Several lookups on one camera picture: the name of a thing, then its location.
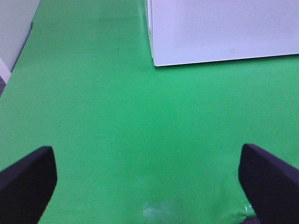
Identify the green table cloth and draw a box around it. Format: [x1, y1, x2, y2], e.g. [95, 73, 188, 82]
[0, 0, 299, 224]

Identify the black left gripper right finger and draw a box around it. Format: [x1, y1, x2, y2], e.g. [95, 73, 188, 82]
[238, 144, 299, 224]

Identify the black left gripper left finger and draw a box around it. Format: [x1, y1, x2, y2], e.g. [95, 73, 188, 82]
[0, 146, 57, 224]

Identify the white microwave oven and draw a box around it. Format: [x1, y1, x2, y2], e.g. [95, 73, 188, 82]
[143, 0, 154, 58]

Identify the white microwave door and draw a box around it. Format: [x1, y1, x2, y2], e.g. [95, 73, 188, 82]
[152, 0, 299, 66]

